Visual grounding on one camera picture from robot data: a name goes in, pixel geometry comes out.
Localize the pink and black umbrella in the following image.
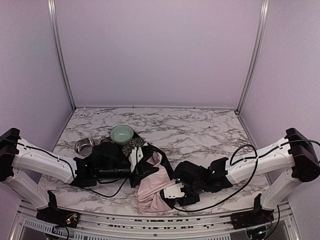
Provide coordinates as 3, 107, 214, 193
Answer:
135, 144, 179, 213

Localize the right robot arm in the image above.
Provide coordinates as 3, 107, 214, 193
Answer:
173, 128, 320, 211

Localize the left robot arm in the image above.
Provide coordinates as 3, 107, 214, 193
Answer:
0, 128, 172, 213

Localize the black floral square plate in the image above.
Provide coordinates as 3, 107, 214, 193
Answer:
99, 132, 146, 157

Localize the green ceramic bowl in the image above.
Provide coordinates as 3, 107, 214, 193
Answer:
109, 124, 134, 145

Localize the small steel bowl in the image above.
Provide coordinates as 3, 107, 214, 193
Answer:
74, 137, 96, 156

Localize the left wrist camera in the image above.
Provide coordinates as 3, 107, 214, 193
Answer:
128, 147, 144, 173

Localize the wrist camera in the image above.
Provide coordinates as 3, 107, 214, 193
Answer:
128, 147, 144, 173
160, 183, 186, 199

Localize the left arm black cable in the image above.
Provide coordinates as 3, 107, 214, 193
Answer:
82, 174, 131, 198

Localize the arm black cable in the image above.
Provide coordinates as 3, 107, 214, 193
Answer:
82, 174, 131, 198
172, 139, 320, 211

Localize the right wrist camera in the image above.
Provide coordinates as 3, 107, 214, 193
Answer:
160, 183, 186, 199

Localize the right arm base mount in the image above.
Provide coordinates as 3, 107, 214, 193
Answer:
230, 209, 275, 230

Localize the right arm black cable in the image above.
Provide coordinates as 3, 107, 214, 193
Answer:
172, 139, 320, 211

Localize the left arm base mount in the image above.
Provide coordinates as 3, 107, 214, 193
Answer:
36, 206, 80, 229

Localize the front aluminium rail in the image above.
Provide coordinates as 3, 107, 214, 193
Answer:
8, 200, 301, 240

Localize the left aluminium frame post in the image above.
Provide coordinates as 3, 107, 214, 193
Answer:
47, 0, 76, 112

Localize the aluminium frame post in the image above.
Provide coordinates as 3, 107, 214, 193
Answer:
235, 0, 270, 115
47, 0, 76, 112

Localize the right aluminium frame post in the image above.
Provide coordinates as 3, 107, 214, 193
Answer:
235, 0, 270, 115

